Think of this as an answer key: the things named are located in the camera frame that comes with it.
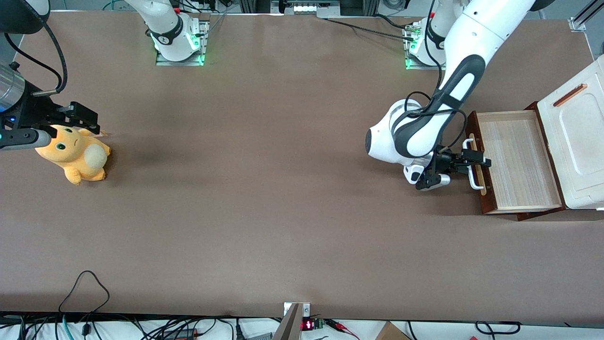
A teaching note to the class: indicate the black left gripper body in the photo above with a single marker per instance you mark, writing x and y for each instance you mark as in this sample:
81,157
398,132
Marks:
446,162

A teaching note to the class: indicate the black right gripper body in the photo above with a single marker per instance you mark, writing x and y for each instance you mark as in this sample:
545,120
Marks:
34,111

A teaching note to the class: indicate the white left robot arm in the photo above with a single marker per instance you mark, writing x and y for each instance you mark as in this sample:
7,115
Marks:
476,33

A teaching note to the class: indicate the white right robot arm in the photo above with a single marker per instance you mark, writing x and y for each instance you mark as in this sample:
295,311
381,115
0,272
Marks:
170,28

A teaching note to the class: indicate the orange plush toy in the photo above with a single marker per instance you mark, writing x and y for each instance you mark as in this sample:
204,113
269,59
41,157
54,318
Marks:
80,160

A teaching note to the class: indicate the white and brown cabinet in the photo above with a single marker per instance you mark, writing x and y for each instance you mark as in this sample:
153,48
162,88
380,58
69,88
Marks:
583,141

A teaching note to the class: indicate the copper bar on cabinet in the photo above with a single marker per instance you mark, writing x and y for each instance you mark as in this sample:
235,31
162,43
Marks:
571,94

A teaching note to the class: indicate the brown cardboard box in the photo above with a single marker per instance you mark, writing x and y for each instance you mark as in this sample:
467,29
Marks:
390,332

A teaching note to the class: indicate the red clip leads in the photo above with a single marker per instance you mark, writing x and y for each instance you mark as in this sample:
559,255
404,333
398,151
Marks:
343,328

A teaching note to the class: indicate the grey power strip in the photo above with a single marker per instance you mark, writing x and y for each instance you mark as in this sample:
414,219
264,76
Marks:
306,7

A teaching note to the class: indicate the red LED display module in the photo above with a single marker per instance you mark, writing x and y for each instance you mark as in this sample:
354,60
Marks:
307,325

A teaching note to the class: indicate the black power adapter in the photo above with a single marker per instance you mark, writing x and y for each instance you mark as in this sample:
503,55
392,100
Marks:
181,334

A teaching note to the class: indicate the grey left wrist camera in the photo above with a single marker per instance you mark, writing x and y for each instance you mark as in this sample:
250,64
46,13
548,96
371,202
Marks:
435,182

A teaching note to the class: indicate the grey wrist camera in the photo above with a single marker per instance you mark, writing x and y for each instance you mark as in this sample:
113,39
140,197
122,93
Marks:
23,139
435,182

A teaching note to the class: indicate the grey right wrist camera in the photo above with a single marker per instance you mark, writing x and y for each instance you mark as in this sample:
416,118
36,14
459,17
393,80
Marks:
23,139

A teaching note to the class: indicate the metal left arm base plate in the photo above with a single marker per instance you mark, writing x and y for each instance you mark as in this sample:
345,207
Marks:
420,67

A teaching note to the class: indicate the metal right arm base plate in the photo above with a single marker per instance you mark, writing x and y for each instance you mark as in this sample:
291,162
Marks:
179,63

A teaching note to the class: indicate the aluminium profile frame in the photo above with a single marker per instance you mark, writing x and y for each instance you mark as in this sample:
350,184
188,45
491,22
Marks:
584,16

